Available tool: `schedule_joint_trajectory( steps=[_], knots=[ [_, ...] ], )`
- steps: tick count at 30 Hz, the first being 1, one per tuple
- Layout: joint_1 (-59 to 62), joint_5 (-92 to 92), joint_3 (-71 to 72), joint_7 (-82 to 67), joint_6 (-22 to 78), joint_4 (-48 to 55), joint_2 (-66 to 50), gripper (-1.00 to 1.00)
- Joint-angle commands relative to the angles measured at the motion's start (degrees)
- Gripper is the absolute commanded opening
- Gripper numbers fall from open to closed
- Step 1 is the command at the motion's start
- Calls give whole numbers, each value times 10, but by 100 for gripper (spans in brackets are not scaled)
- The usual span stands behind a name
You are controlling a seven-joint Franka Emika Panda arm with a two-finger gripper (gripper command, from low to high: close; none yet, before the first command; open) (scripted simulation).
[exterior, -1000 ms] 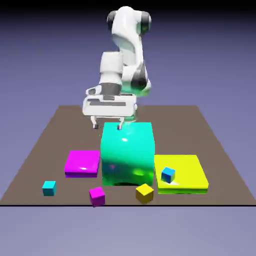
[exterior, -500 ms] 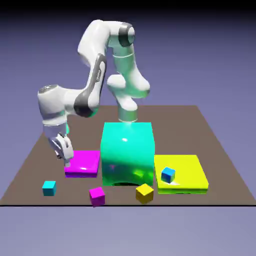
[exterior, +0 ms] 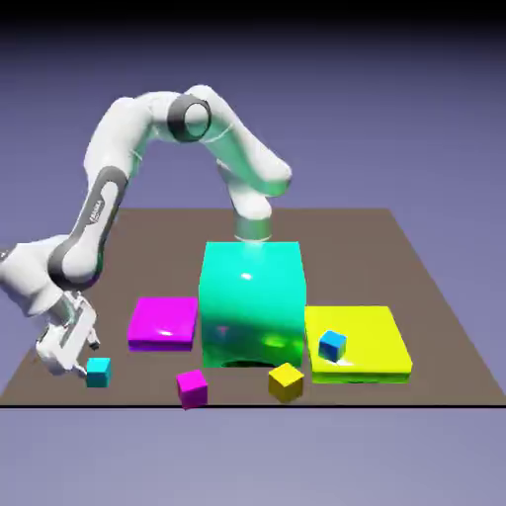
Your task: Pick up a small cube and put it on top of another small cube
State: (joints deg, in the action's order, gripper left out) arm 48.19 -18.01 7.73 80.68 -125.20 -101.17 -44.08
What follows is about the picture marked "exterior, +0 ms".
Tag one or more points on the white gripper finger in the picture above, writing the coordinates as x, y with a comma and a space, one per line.
94, 340
80, 369

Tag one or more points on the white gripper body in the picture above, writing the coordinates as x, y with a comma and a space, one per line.
67, 340

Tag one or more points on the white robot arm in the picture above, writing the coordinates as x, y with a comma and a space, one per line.
118, 130

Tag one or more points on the small cyan cube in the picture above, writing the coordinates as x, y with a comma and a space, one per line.
98, 371

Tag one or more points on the small magenta cube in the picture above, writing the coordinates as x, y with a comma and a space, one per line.
192, 388

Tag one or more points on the small yellow cube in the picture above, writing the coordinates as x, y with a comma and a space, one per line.
285, 381

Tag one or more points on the small blue cube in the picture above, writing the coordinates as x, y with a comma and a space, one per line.
332, 346

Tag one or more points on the large magenta box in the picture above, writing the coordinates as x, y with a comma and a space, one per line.
164, 322

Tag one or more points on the large teal box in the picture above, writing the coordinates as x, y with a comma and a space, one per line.
253, 304

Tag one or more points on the large yellow box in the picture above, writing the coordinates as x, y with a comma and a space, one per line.
357, 344

